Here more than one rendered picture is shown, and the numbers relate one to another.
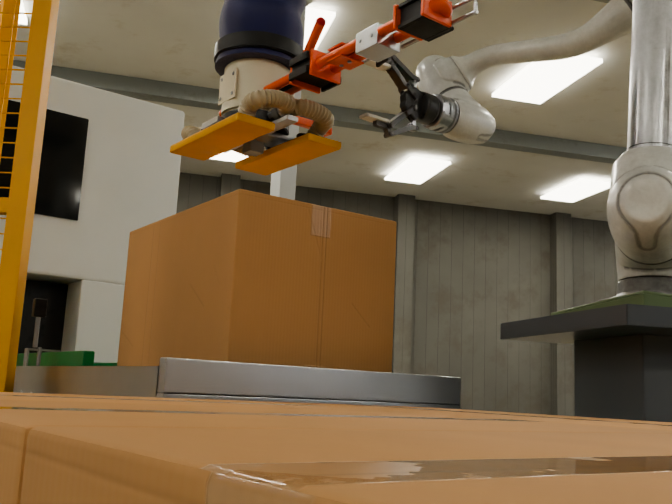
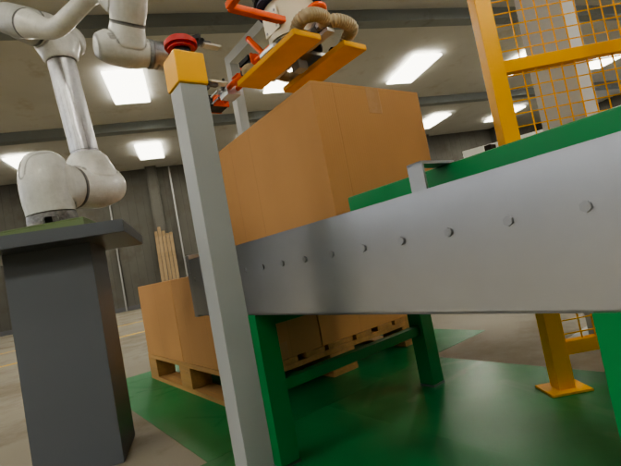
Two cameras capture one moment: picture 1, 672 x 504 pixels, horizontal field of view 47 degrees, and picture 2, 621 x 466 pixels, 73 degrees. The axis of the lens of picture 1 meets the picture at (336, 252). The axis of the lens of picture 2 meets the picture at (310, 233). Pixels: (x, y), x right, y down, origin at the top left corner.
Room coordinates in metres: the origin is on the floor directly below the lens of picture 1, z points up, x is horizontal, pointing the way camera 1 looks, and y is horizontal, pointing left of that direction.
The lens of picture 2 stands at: (3.18, 0.12, 0.53)
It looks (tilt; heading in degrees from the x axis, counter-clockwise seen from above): 3 degrees up; 179
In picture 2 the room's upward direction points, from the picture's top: 11 degrees counter-clockwise
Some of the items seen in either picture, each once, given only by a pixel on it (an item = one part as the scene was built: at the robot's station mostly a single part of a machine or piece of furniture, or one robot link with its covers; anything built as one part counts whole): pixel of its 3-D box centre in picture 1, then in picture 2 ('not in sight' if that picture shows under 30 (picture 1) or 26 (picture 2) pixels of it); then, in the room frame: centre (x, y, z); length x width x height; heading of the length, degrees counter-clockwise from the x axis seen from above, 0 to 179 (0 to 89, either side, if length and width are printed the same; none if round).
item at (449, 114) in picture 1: (437, 113); (155, 55); (1.84, -0.24, 1.26); 0.09 x 0.06 x 0.09; 38
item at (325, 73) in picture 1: (315, 71); (255, 67); (1.62, 0.06, 1.27); 0.10 x 0.08 x 0.06; 127
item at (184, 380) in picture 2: not in sight; (273, 348); (0.81, -0.15, 0.07); 1.20 x 1.00 x 0.14; 36
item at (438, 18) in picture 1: (422, 15); (216, 104); (1.34, -0.14, 1.27); 0.08 x 0.07 x 0.05; 37
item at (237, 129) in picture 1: (219, 132); (321, 66); (1.77, 0.29, 1.16); 0.34 x 0.10 x 0.05; 37
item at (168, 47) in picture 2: not in sight; (181, 49); (2.29, -0.06, 1.02); 0.07 x 0.07 x 0.04
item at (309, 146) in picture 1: (285, 150); (274, 57); (1.88, 0.14, 1.16); 0.34 x 0.10 x 0.05; 37
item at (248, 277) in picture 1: (248, 309); (318, 186); (1.82, 0.20, 0.75); 0.60 x 0.40 x 0.40; 35
